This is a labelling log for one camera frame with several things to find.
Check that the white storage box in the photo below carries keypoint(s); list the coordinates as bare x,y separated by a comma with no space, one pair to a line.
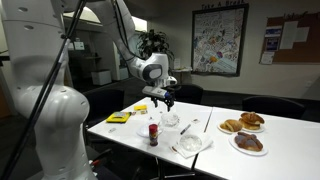
101,77

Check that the small white pinned paper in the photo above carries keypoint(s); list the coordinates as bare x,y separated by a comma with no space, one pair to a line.
302,34

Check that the empty white round plate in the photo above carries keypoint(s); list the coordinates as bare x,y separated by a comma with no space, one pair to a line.
143,131

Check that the brown cork board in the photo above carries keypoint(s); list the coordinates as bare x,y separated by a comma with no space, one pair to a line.
300,55

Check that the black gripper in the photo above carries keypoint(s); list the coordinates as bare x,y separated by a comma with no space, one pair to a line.
170,92

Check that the empty clear glass bowl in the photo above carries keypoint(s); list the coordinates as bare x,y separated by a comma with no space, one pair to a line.
190,142

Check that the small candy wrapper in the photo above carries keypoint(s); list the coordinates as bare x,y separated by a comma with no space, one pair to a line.
196,121
150,118
112,130

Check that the light blue pinned notice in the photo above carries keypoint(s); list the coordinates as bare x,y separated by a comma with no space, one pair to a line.
273,31

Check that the brown bread bun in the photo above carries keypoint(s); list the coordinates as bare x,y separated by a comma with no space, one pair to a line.
252,117
248,126

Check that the dark brown bread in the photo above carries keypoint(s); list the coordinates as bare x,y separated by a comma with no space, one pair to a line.
248,141

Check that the black office chair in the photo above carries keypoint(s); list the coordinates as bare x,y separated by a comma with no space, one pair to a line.
273,106
190,95
103,103

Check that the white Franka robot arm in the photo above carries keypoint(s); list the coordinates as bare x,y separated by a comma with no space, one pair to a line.
40,66

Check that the red lid spice bottle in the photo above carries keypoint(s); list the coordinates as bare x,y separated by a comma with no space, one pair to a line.
153,135

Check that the black and white marker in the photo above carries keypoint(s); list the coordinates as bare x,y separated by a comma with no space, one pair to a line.
185,129

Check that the large white pinned paper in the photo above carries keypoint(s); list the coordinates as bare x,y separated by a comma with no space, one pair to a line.
288,35

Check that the white plate with napkin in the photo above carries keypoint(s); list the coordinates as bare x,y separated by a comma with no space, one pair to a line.
180,151

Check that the dark blue pinned notice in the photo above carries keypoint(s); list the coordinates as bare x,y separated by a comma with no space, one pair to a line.
272,44

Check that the yellow Crayola marker box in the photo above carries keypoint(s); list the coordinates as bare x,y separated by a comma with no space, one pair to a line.
116,117

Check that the white plate with stacked bread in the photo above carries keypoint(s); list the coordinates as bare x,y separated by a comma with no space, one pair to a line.
261,129

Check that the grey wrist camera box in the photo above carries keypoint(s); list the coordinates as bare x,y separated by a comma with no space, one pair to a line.
154,92

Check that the tan bread roll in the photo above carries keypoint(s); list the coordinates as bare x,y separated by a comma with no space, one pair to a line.
224,126
234,125

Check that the small side table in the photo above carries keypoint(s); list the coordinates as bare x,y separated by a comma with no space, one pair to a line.
181,70

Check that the glass bowl with wrappers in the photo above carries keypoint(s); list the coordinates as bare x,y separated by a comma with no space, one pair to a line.
170,120

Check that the white plate with tan bread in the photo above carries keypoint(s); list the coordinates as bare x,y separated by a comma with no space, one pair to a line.
230,132

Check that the green potted plant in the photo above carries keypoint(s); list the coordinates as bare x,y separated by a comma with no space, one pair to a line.
155,43

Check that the white plate with dark bread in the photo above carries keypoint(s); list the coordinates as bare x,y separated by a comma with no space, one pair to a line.
253,152

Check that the framed colourful poster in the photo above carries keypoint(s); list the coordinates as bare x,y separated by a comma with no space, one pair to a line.
218,40

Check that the white pinned notice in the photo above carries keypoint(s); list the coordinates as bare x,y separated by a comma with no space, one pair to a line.
266,57

